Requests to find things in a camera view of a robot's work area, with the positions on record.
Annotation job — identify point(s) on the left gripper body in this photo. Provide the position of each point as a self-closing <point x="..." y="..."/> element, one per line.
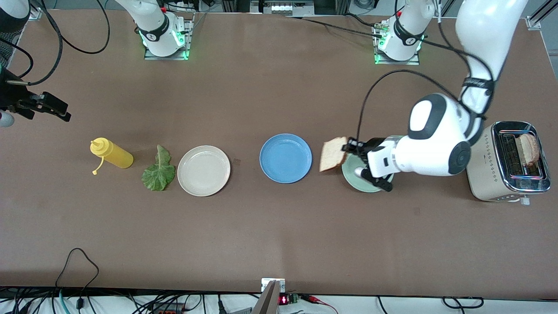
<point x="371" y="144"/>

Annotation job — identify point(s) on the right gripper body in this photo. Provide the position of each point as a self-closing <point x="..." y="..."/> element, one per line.
<point x="9" y="98"/>

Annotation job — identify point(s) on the toasted bread slice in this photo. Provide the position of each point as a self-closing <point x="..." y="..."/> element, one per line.
<point x="531" y="148"/>
<point x="333" y="155"/>

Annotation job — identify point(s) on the yellow squeeze bottle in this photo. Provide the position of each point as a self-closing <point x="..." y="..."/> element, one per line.
<point x="115" y="157"/>

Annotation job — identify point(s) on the green lettuce leaf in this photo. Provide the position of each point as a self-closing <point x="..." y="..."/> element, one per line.
<point x="158" y="174"/>

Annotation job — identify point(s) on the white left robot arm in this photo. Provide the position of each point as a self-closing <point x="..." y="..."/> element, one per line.
<point x="440" y="144"/>

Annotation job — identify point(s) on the light green round plate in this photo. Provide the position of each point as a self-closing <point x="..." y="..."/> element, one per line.
<point x="348" y="172"/>

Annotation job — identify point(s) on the blue round plate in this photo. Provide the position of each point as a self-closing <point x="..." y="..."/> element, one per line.
<point x="285" y="158"/>

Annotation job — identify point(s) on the beige round plate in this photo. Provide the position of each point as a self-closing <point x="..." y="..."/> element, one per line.
<point x="203" y="171"/>

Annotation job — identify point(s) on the black mesh chair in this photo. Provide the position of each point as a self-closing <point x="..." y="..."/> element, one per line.
<point x="8" y="50"/>

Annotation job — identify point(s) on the cream and chrome toaster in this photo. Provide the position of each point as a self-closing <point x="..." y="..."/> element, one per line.
<point x="492" y="183"/>

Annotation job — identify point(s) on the control box with lights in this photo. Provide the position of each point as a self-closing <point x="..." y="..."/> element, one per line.
<point x="285" y="8"/>

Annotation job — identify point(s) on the circuit board with red display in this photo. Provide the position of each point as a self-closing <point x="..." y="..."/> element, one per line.
<point x="284" y="300"/>

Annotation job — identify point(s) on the orange power strip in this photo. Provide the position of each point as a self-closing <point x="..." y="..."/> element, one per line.
<point x="170" y="312"/>

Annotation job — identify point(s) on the aluminium corner bracket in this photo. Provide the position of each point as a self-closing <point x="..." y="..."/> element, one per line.
<point x="35" y="13"/>
<point x="538" y="17"/>

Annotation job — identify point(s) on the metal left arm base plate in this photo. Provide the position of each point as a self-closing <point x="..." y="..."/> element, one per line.
<point x="412" y="62"/>

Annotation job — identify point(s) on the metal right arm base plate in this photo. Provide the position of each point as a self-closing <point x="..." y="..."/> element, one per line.
<point x="174" y="57"/>

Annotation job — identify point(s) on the small white bracket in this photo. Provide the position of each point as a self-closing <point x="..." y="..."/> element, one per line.
<point x="265" y="283"/>

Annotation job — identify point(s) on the grey camera mount bar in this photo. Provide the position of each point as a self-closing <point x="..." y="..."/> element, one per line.
<point x="268" y="303"/>

